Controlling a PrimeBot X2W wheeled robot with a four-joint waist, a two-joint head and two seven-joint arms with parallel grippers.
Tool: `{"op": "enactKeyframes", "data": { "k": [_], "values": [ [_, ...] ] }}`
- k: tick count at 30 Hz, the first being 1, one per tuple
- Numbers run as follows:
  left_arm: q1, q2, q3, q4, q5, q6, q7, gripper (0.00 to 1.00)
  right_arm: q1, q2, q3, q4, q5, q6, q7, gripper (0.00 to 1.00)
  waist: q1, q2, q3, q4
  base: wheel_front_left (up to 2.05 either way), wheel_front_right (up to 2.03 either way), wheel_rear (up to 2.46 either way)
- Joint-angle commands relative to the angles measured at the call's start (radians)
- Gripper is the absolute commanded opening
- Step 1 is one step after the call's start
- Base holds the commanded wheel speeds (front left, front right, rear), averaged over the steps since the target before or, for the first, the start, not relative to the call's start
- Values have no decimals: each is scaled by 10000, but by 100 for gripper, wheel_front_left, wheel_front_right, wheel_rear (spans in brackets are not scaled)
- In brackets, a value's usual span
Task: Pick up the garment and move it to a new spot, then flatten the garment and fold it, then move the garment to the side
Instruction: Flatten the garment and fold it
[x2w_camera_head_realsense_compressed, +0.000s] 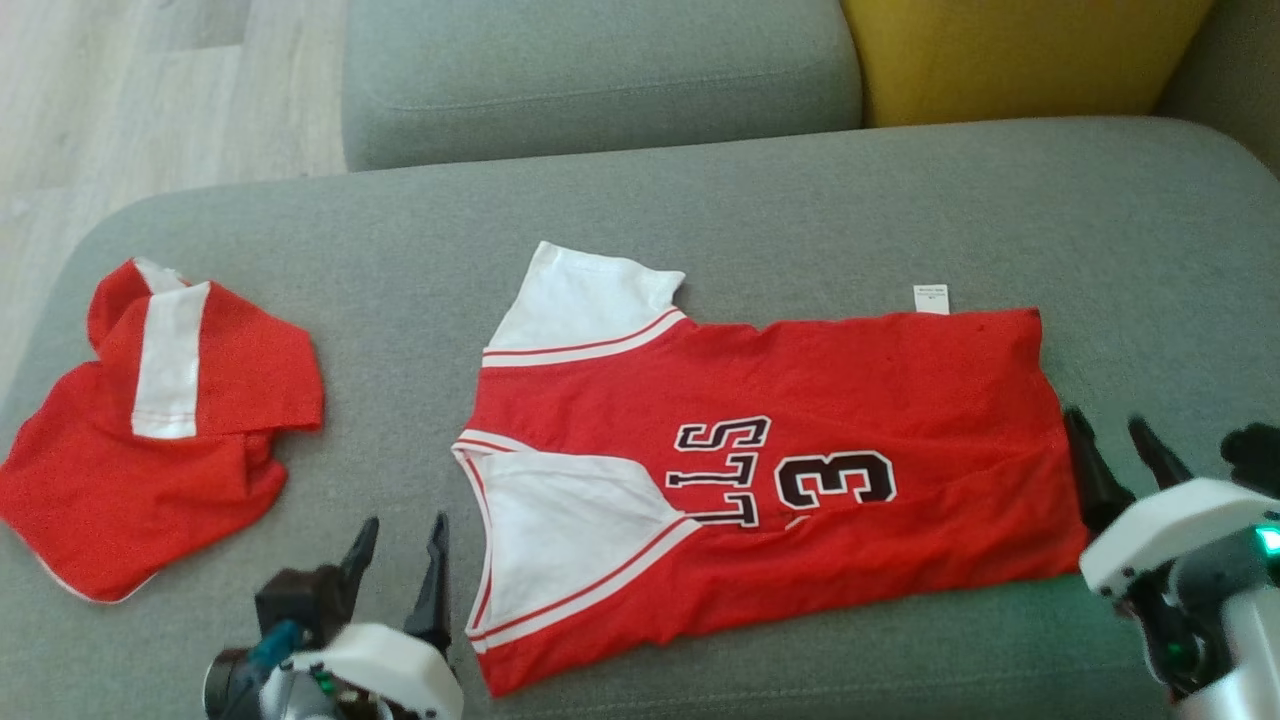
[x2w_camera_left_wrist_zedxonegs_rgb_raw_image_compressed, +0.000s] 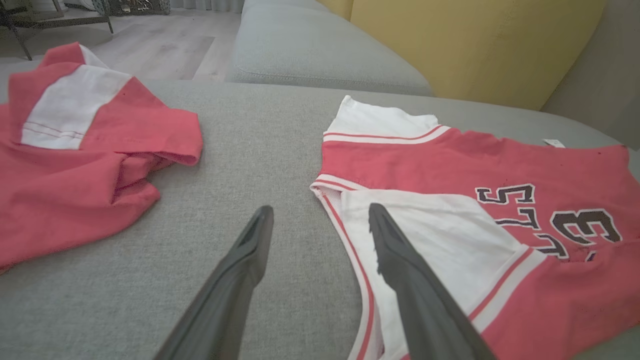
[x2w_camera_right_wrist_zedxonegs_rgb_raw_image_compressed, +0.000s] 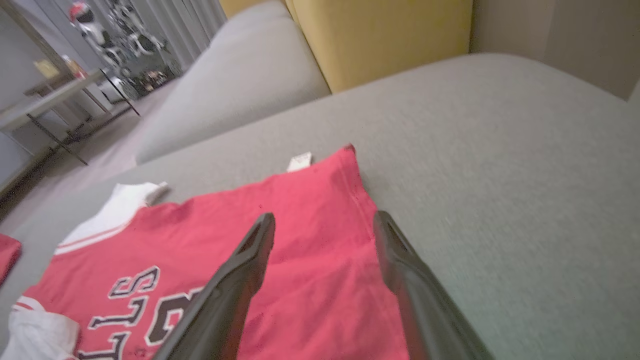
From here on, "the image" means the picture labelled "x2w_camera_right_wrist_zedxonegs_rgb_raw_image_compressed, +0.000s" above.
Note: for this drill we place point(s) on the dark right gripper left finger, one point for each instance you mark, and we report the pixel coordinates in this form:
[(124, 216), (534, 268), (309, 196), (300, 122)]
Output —
[(225, 305)]

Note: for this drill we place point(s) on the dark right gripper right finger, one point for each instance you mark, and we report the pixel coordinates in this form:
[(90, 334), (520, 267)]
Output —
[(425, 315)]

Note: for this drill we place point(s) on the red sports shorts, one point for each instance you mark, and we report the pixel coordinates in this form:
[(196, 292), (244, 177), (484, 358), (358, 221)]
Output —
[(310, 240)]

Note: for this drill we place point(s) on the red shorts with white stripe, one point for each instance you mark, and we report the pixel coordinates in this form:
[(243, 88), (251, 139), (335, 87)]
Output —
[(7, 255)]

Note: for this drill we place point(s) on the grey sofa back cushion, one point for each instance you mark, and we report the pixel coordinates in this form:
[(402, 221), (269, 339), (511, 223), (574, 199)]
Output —
[(240, 75)]

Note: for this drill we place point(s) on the grey folding table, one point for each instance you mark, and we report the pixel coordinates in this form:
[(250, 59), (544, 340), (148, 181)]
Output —
[(45, 100)]

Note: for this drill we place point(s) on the yellow sofa cushion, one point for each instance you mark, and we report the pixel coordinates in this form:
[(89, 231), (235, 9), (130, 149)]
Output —
[(380, 40)]

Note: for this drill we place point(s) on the small red orange item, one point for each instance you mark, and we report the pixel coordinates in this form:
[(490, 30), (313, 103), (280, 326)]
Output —
[(75, 69)]

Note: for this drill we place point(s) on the white and black robot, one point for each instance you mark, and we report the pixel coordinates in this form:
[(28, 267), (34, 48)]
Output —
[(142, 37)]

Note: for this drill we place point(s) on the grey curtain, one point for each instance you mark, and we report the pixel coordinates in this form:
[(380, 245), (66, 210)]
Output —
[(195, 25)]

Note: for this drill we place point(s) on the small yellow box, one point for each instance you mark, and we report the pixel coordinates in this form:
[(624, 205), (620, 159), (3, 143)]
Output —
[(47, 69)]

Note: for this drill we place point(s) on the white robot with red head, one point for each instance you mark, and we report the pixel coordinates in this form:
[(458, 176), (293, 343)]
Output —
[(92, 27)]

